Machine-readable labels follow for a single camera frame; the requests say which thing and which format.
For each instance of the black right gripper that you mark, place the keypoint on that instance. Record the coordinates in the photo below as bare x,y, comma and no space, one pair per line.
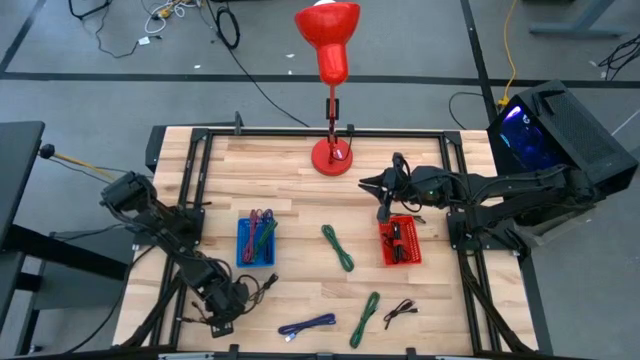
420,186

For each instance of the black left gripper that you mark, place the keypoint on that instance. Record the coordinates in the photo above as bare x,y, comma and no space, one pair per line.
222,302

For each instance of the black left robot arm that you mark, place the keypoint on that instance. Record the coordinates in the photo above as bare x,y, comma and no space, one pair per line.
165,225

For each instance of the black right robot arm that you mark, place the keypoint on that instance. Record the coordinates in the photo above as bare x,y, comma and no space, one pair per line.
510,195

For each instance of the blue plastic basket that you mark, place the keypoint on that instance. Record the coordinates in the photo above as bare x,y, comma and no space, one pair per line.
239,250

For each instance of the red plastic basket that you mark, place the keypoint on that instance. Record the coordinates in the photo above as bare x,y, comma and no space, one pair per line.
412,240

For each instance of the red desk lamp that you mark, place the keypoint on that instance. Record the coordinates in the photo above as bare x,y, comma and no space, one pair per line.
327,50

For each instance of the black computer tower blue glow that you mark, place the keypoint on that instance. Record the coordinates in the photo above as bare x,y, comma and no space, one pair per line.
575,130

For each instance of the black knob yellow stick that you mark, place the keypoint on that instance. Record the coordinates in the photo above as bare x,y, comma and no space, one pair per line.
46,151

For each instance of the grey desk foot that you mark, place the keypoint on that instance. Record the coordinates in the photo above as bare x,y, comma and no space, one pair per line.
575,30

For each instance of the black desk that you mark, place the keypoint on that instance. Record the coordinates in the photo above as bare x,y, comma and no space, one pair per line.
15,165

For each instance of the black aluminium table frame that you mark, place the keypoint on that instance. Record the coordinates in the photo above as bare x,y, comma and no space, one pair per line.
325,133

